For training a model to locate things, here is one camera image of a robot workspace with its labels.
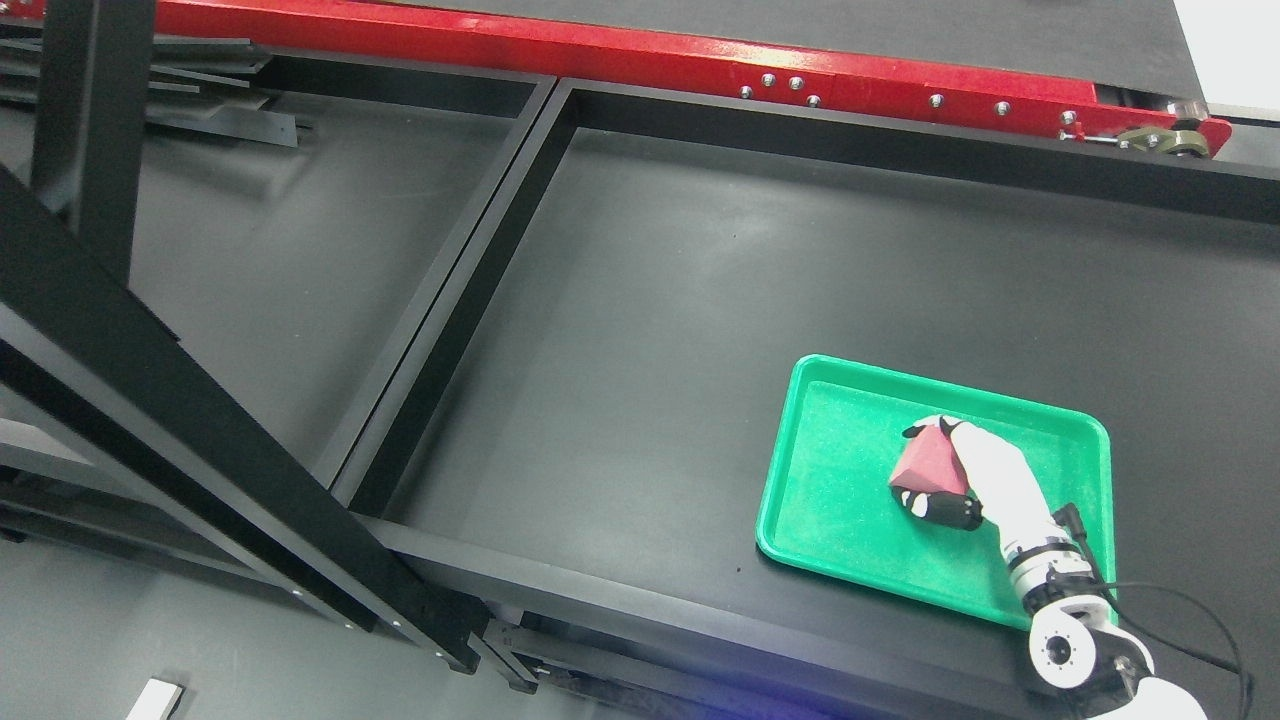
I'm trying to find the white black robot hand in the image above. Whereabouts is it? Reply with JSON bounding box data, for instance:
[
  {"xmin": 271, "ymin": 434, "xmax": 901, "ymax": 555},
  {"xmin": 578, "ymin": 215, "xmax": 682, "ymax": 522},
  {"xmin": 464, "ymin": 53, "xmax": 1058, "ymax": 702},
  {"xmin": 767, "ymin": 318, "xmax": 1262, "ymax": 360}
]
[{"xmin": 890, "ymin": 415, "xmax": 1069, "ymax": 559}]

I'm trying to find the pink foam block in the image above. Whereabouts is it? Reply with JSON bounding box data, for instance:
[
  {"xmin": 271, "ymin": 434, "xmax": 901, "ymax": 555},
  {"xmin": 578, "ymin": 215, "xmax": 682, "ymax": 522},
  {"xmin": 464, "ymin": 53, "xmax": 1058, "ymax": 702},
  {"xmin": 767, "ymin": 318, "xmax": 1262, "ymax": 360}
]
[{"xmin": 888, "ymin": 423, "xmax": 972, "ymax": 495}]

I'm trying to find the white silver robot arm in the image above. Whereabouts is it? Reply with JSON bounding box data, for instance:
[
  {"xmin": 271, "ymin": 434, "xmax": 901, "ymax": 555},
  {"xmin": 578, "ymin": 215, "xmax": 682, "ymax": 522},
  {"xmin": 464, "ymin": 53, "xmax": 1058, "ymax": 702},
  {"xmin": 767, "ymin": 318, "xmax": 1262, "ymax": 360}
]
[{"xmin": 1002, "ymin": 533, "xmax": 1207, "ymax": 719}]

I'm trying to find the green plastic tray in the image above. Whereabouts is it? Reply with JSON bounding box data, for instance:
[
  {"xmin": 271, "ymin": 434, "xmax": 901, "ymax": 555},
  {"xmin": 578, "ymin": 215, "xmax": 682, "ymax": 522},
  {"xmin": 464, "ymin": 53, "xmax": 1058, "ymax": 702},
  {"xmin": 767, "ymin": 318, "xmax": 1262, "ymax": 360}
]
[{"xmin": 755, "ymin": 354, "xmax": 1116, "ymax": 630}]

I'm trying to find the black metal shelf right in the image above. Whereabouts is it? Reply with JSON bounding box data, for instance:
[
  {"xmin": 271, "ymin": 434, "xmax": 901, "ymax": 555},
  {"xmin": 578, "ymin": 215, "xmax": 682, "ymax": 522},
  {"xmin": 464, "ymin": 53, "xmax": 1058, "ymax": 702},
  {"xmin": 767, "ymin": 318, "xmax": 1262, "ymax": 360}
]
[{"xmin": 333, "ymin": 81, "xmax": 1277, "ymax": 719}]

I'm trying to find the black metal shelf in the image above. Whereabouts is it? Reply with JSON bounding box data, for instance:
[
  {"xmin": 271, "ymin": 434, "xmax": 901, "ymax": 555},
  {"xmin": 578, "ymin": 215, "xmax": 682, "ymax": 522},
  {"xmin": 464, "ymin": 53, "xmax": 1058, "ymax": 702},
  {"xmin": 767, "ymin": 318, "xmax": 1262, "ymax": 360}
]
[
  {"xmin": 333, "ymin": 81, "xmax": 1277, "ymax": 719},
  {"xmin": 3, "ymin": 1, "xmax": 556, "ymax": 685}
]

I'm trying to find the black metal shelf left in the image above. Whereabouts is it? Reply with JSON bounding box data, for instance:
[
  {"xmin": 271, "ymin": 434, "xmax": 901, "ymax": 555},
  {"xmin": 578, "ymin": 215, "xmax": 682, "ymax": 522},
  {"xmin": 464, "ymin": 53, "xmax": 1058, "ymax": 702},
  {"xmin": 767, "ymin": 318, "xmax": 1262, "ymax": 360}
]
[{"xmin": 3, "ymin": 1, "xmax": 556, "ymax": 685}]

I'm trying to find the red conveyor beam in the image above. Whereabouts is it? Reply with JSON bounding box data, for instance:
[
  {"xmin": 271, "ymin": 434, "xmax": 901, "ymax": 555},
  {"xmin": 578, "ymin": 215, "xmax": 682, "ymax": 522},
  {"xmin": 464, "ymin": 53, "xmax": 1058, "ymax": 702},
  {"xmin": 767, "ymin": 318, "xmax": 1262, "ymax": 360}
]
[{"xmin": 156, "ymin": 1, "xmax": 1189, "ymax": 143}]

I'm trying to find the white table with leg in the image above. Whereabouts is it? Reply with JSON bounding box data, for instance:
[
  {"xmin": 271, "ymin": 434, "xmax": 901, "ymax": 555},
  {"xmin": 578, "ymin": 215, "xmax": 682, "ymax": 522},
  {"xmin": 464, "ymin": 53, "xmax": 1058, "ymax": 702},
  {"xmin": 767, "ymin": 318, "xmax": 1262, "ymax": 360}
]
[{"xmin": 125, "ymin": 678, "xmax": 186, "ymax": 720}]

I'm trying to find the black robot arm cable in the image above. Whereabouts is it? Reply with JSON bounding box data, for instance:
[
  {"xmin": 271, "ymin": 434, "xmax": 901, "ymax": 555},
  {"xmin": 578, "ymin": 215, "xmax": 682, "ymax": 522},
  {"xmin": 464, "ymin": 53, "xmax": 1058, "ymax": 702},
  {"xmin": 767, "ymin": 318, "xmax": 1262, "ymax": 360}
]
[{"xmin": 1052, "ymin": 502, "xmax": 1257, "ymax": 720}]

